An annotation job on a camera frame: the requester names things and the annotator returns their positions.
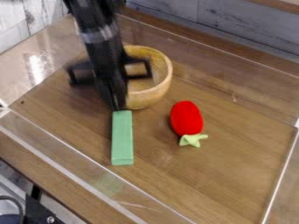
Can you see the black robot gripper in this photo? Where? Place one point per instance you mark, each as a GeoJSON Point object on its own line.
{"type": "Point", "coordinates": [109, 68]}

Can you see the green rectangular block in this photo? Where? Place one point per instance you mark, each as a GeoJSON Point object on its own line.
{"type": "Point", "coordinates": [122, 146]}

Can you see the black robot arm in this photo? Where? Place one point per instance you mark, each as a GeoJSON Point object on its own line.
{"type": "Point", "coordinates": [97, 19]}

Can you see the brown wooden bowl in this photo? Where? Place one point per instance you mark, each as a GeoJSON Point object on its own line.
{"type": "Point", "coordinates": [146, 91]}

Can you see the red plush strawberry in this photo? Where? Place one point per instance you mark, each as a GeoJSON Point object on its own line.
{"type": "Point", "coordinates": [187, 123]}

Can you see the clear acrylic tray wall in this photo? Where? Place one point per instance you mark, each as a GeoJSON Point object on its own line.
{"type": "Point", "coordinates": [74, 178]}

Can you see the black clamp with cable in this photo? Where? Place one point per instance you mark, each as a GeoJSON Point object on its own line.
{"type": "Point", "coordinates": [31, 212]}

